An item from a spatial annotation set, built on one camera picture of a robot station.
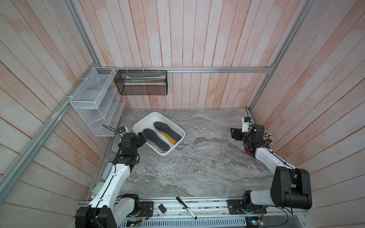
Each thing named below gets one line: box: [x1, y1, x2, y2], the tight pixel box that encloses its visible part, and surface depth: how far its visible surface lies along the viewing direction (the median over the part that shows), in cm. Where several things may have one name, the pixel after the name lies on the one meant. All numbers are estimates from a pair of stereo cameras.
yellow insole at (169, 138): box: [155, 128, 178, 145], surface depth 102 cm
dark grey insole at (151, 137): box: [142, 128, 171, 152], surface depth 98 cm
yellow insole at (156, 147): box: [145, 139, 166, 153], surface depth 97 cm
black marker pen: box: [175, 196, 198, 220], surface depth 74 cm
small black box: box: [157, 203, 167, 215], surface depth 76 cm
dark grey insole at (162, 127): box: [153, 121, 183, 143], surface depth 105 cm
